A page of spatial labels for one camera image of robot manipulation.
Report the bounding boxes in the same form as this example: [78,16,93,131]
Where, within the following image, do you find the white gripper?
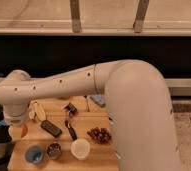
[4,114,25,141]

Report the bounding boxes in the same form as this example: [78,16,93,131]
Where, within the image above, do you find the orange apple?
[21,124,28,138]

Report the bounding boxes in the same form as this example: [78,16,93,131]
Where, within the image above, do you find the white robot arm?
[0,60,181,171]

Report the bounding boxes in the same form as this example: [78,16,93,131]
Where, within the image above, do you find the blue plastic cup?
[24,145,44,164]

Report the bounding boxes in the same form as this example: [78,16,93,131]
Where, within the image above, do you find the small metal cup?
[46,143,62,160]

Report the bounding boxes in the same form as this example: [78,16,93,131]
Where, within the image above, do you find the white paper cup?
[71,138,90,160]

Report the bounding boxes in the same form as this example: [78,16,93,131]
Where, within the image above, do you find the yellow banana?
[28,102,47,121]

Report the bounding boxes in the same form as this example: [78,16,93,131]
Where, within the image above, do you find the black rectangular block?
[41,120,62,138]

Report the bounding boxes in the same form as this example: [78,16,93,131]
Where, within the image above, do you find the black dish brush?
[64,103,77,141]

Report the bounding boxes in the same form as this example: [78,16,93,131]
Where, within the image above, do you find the bunch of dark grapes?
[87,127,112,144]

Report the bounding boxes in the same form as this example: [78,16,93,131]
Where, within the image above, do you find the blue sponge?
[90,95,105,107]

